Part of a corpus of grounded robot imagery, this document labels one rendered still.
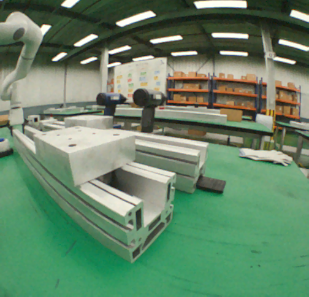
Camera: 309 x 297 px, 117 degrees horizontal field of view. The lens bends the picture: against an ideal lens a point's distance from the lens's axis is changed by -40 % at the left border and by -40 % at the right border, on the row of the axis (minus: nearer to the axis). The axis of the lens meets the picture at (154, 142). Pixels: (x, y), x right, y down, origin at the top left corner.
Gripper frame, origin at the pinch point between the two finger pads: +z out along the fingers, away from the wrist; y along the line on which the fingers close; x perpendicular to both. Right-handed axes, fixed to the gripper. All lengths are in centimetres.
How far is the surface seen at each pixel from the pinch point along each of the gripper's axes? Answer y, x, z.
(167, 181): -3, 98, -4
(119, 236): 5, 97, -1
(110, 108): -36, 52, -11
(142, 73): -278, -110, -81
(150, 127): -33, 76, -4
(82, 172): 4, 91, -6
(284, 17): -481, 292, -365
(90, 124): -15, 66, -7
